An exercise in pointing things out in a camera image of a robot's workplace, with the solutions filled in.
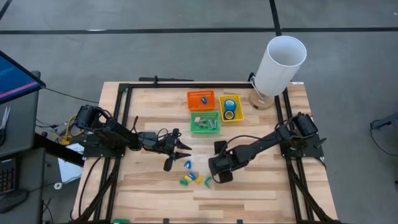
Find black floor cable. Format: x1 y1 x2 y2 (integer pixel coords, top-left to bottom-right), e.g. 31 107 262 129
40 86 100 105

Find orange plastic basket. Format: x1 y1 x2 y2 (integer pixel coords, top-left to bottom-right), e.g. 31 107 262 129
187 90 216 112

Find white paper sheet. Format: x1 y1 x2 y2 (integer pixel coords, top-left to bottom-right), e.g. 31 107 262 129
57 142 84 184

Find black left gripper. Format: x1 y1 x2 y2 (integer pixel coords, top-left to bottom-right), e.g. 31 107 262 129
160 128 193 172

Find green plastic basket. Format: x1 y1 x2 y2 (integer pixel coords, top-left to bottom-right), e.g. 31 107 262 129
190 111 221 134

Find computer monitor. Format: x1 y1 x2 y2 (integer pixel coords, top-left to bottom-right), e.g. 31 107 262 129
0 49 47 106

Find table lamp white shade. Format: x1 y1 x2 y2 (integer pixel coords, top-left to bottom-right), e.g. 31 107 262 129
248 35 308 111

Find yellow cable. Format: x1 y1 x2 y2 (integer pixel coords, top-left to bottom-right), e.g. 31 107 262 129
58 114 78 146

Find black aluminium table frame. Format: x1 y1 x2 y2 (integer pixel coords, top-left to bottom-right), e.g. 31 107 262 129
70 75 343 224

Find yellow plastic basket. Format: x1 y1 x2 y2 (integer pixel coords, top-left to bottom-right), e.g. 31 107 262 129
218 94 246 123

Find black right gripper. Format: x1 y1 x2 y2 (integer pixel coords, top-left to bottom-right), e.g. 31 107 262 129
207 140 234 185

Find black keyboard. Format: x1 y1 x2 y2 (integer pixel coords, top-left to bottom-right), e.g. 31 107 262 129
0 157 17 195

